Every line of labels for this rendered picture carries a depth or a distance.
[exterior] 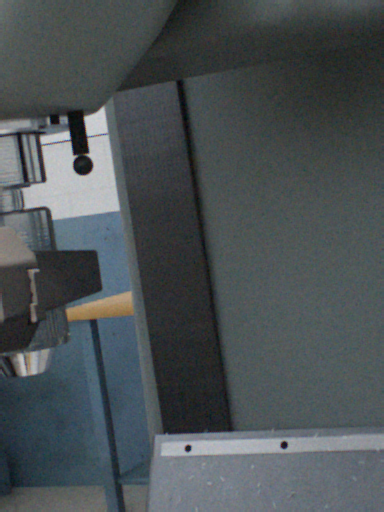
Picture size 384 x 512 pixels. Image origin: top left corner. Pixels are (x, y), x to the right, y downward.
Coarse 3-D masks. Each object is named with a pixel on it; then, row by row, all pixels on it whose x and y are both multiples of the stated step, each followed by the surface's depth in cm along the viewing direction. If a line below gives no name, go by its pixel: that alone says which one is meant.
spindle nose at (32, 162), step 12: (36, 132) 61; (0, 144) 59; (12, 144) 60; (24, 144) 60; (36, 144) 61; (0, 156) 59; (12, 156) 60; (24, 156) 60; (36, 156) 61; (0, 168) 59; (12, 168) 60; (24, 168) 60; (36, 168) 61; (0, 180) 59; (12, 180) 60; (24, 180) 60; (36, 180) 61
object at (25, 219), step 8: (32, 208) 60; (40, 208) 61; (48, 208) 61; (0, 216) 60; (8, 216) 60; (16, 216) 60; (24, 216) 60; (32, 216) 60; (40, 216) 61; (48, 216) 61; (0, 224) 60; (8, 224) 60; (16, 224) 60; (24, 224) 60; (32, 224) 60; (40, 224) 61; (48, 224) 61
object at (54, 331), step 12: (36, 228) 60; (48, 228) 61; (24, 240) 60; (36, 240) 60; (48, 240) 61; (48, 312) 60; (60, 312) 61; (48, 324) 60; (60, 324) 61; (36, 336) 60; (48, 336) 60; (60, 336) 61; (36, 348) 60; (48, 348) 60
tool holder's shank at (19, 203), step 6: (18, 186) 61; (24, 186) 61; (30, 186) 62; (0, 192) 61; (6, 192) 61; (12, 192) 61; (18, 192) 61; (0, 198) 61; (6, 198) 61; (12, 198) 61; (18, 198) 61; (0, 204) 61; (6, 204) 61; (12, 204) 61; (18, 204) 61; (24, 204) 62; (0, 210) 61; (6, 210) 61
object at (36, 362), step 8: (32, 352) 61; (40, 352) 61; (48, 352) 61; (0, 360) 61; (8, 360) 61; (16, 360) 61; (24, 360) 61; (32, 360) 61; (40, 360) 61; (48, 360) 62; (0, 368) 61; (8, 368) 61; (16, 368) 61; (24, 368) 61; (32, 368) 61; (40, 368) 61; (48, 368) 62; (8, 376) 61; (16, 376) 61
